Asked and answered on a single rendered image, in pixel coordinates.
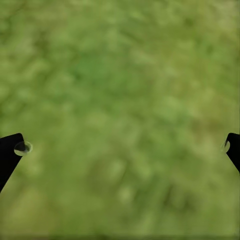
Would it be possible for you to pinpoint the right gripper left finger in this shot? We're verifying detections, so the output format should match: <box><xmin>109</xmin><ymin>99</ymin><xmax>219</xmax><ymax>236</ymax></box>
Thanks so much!
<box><xmin>0</xmin><ymin>133</ymin><xmax>33</xmax><ymax>192</ymax></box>

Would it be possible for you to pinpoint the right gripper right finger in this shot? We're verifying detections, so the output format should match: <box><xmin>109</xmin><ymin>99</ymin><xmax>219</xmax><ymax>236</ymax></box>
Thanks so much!
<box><xmin>220</xmin><ymin>132</ymin><xmax>240</xmax><ymax>172</ymax></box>

